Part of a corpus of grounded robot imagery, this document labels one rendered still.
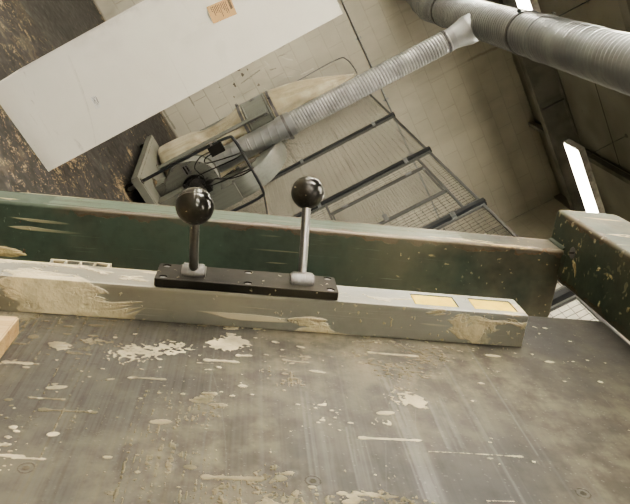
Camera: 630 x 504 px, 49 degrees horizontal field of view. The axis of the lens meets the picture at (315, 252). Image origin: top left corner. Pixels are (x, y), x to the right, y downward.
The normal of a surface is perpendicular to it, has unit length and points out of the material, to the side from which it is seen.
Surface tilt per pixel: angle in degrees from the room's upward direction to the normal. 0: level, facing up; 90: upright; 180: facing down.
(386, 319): 90
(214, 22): 87
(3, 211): 90
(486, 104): 90
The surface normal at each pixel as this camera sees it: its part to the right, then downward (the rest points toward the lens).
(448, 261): 0.08, 0.32
